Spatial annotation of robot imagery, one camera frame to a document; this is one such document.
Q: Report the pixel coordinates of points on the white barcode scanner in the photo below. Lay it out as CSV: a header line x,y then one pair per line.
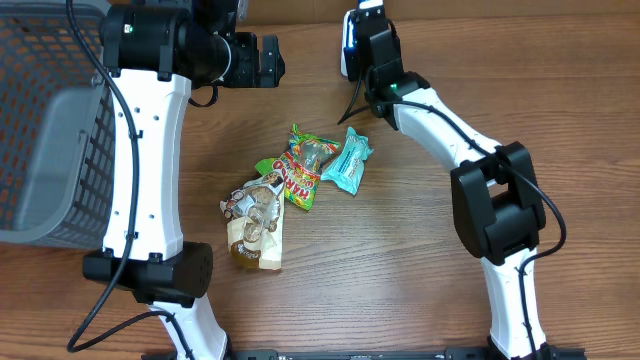
x,y
348,30

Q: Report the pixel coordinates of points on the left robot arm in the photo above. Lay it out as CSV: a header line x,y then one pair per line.
x,y
154,54

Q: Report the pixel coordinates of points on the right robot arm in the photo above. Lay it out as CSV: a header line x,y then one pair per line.
x,y
497,210

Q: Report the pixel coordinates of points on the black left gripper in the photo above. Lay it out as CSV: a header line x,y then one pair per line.
x,y
250,75

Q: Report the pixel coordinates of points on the teal snack packet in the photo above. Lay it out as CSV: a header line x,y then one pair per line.
x,y
347,170

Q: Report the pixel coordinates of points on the green Haribo gummy bag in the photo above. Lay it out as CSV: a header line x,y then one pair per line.
x,y
301,165

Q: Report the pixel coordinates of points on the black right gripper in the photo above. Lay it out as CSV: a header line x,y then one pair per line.
x,y
352,72

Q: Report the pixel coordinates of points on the grey plastic mesh basket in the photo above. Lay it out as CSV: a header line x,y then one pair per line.
x,y
57,132

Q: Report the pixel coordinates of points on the brown clear snack bag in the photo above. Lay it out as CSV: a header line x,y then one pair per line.
x,y
255,228

